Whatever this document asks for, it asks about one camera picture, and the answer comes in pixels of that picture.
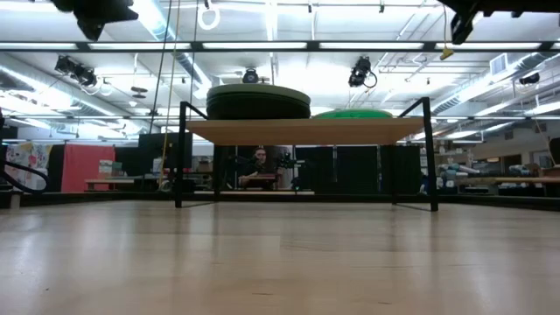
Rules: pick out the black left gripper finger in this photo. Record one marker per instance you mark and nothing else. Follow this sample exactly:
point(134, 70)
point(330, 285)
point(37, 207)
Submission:
point(92, 30)

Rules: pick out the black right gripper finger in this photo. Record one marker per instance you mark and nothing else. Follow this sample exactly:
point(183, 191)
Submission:
point(463, 26)

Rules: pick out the green transparent plate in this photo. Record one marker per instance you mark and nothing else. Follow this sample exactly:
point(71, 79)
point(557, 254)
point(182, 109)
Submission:
point(352, 114)

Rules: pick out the light green plate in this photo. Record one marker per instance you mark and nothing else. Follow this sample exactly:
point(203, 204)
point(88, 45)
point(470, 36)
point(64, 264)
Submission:
point(258, 89)

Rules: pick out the wooden shelf with black legs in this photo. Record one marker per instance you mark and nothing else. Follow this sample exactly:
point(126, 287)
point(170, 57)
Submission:
point(306, 131)

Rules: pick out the yellow hanging tag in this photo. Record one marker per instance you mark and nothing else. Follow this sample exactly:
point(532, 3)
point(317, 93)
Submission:
point(446, 53)

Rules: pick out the black ceiling spotlights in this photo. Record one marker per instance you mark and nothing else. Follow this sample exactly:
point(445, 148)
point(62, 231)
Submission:
point(81, 74)

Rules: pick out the black overhead light beam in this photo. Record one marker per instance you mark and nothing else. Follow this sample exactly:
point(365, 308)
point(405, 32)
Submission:
point(197, 46)

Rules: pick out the red partition panel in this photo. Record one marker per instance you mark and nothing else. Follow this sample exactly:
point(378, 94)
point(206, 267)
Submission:
point(87, 166)

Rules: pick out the colourful painted banner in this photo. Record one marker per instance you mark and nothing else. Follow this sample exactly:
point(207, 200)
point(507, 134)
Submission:
point(28, 159)

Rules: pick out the long wooden background table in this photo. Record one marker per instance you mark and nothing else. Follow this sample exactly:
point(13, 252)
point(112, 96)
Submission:
point(516, 179)

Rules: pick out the round black ceiling fixture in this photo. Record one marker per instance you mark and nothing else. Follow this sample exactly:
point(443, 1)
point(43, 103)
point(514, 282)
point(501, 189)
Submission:
point(250, 75)

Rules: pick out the black room divider panels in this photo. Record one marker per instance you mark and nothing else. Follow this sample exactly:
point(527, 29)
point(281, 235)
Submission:
point(356, 168)

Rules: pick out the person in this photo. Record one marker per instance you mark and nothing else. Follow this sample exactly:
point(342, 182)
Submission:
point(258, 168)

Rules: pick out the black aluminium rig frame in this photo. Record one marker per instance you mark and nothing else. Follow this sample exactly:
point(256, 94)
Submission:
point(350, 198)

